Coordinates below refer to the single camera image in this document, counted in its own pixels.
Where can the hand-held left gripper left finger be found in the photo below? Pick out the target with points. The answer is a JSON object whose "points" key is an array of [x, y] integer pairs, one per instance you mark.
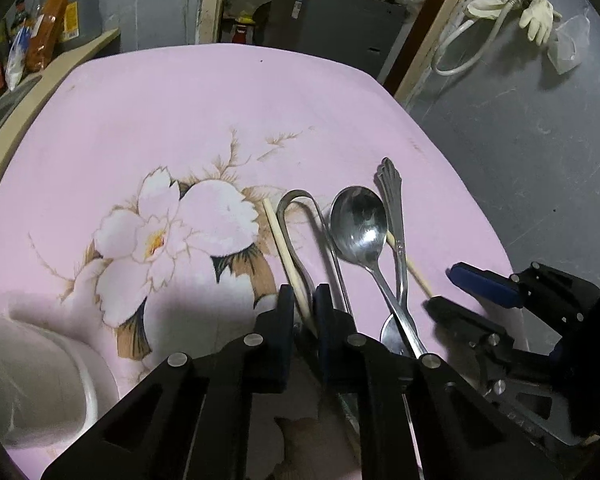
{"points": [[280, 315]]}

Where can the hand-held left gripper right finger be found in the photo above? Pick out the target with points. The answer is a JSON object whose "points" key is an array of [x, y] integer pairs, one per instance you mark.
{"points": [[322, 315]]}

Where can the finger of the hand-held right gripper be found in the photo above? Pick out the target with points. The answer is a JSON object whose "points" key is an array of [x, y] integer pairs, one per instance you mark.
{"points": [[480, 280], [460, 317]]}

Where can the steel tongs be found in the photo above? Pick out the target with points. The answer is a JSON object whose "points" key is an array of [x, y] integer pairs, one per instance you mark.
{"points": [[333, 255]]}

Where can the plain steel spoon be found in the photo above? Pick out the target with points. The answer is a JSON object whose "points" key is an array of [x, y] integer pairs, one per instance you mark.
{"points": [[357, 225]]}

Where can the white plastic utensil holder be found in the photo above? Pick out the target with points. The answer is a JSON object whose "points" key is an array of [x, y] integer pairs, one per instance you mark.
{"points": [[30, 385]]}

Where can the pink floral cloth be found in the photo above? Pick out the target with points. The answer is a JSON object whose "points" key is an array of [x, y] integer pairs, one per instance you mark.
{"points": [[180, 110]]}

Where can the hanging clear plastic bag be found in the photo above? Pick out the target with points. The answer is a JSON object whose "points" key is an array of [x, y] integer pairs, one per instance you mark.
{"points": [[570, 45]]}

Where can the cream rubber gloves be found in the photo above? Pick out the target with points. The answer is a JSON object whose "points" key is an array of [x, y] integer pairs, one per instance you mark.
{"points": [[535, 15]]}

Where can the grey cabinet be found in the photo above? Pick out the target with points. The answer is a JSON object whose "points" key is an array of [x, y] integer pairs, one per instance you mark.
{"points": [[330, 25]]}

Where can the white blue packet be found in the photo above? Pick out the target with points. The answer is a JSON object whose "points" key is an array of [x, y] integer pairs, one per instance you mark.
{"points": [[17, 60]]}

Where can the large oil jug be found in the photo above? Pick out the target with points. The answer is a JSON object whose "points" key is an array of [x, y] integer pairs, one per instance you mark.
{"points": [[82, 5]]}

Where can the orange packet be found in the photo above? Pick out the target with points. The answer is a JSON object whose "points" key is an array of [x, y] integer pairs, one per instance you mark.
{"points": [[47, 30]]}

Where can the wooden door frame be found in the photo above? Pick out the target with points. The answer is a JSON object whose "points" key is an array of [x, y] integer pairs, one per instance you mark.
{"points": [[212, 5]]}

